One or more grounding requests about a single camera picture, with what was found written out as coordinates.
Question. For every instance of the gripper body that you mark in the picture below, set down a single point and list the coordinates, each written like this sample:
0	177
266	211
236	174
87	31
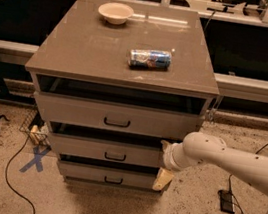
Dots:
169	157

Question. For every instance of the grey drawer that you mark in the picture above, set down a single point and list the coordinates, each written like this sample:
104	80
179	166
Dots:
110	176
102	115
105	150

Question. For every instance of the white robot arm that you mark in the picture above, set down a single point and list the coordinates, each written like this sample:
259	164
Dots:
198	148

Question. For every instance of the grey drawer cabinet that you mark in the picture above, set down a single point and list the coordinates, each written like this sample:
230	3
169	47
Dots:
85	57

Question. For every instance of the grey bottom drawer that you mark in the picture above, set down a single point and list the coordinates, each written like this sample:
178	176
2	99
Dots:
110	176

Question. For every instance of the grey top drawer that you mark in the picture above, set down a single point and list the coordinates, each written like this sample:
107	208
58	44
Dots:
102	115

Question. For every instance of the black power adapter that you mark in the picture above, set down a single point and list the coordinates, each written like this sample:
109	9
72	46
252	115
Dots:
226	201

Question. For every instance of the blue white drink can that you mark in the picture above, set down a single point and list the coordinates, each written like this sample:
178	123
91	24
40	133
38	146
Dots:
149	59

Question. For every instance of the blue tape cross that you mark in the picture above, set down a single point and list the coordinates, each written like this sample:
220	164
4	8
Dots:
38	154

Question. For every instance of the white paper bowl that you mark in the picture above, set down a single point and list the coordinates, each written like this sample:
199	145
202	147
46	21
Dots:
115	13

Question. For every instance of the wire basket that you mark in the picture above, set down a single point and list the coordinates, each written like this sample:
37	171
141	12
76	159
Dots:
35	128

